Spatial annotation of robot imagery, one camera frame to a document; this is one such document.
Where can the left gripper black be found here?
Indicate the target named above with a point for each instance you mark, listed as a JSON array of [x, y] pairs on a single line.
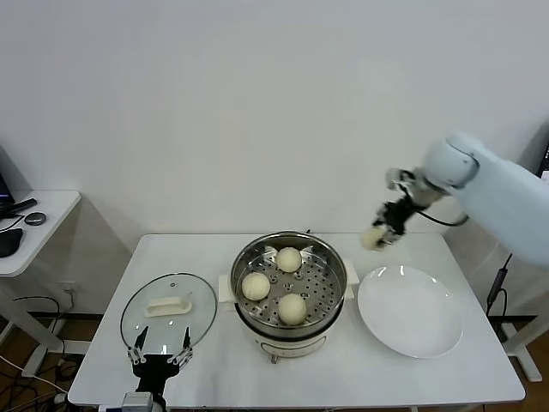
[[153, 368]]

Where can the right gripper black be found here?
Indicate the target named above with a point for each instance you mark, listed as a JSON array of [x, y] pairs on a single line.
[[398, 215]]

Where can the white steamed baozi bun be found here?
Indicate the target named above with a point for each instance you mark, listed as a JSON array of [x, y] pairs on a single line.
[[371, 238], [256, 286], [288, 259], [292, 309]]

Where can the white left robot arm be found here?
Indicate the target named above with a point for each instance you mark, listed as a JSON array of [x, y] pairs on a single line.
[[158, 404]]

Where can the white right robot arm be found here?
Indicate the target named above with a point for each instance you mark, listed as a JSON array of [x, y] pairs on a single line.
[[493, 184]]

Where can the perforated steel steamer basket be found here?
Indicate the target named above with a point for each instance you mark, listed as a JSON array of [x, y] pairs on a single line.
[[321, 292]]

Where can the white round plate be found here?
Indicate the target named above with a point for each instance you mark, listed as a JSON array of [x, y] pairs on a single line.
[[407, 313]]

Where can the cream electric cooker base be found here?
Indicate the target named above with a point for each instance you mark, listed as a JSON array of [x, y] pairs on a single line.
[[291, 344]]

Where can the open laptop with lit screen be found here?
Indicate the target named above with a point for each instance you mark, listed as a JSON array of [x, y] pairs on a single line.
[[545, 163]]

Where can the round black disc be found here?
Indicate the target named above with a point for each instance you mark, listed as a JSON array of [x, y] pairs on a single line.
[[35, 219]]

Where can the black computer mouse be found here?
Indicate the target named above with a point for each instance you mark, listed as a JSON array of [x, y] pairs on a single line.
[[10, 242]]

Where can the dark monitor screen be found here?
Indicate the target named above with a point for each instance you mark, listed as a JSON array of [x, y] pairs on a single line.
[[3, 184]]

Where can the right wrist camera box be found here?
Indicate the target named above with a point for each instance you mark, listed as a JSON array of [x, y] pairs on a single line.
[[396, 178]]

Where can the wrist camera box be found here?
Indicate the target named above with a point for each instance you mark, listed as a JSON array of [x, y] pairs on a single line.
[[396, 178], [137, 402]]

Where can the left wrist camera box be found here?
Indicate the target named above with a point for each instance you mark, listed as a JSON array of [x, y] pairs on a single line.
[[137, 402]]

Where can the white wall socket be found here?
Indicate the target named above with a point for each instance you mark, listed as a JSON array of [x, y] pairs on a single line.
[[70, 286]]

